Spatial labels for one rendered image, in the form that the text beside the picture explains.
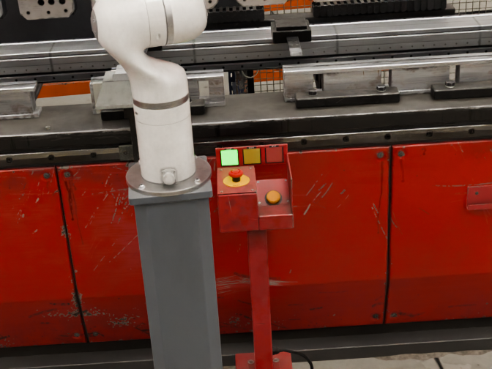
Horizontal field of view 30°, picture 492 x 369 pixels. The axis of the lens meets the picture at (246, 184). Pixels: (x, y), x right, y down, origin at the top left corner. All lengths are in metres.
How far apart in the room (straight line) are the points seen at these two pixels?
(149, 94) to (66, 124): 0.83
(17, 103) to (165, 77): 0.95
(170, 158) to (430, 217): 1.09
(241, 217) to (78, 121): 0.58
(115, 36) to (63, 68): 1.15
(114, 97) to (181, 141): 0.58
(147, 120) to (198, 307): 0.47
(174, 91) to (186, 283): 0.45
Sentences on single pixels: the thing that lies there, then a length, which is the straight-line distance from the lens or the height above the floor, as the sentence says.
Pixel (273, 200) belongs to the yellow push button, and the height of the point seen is 0.72.
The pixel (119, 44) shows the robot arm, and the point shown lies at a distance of 1.85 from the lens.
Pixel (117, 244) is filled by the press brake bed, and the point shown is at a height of 0.49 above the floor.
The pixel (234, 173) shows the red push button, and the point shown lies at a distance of 2.46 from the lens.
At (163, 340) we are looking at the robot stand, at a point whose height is 0.62.
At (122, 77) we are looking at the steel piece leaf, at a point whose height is 1.01.
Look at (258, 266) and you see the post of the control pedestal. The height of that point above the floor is 0.51.
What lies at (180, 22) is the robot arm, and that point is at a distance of 1.86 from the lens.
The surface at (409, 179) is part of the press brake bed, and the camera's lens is 2.74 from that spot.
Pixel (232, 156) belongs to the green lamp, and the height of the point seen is 0.81.
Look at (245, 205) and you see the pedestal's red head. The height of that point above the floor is 0.74.
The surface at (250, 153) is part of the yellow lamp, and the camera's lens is 2.54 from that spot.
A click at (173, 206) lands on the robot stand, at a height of 0.97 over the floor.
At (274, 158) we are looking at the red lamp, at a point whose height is 0.80.
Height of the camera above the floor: 1.91
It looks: 27 degrees down
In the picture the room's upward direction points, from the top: 3 degrees counter-clockwise
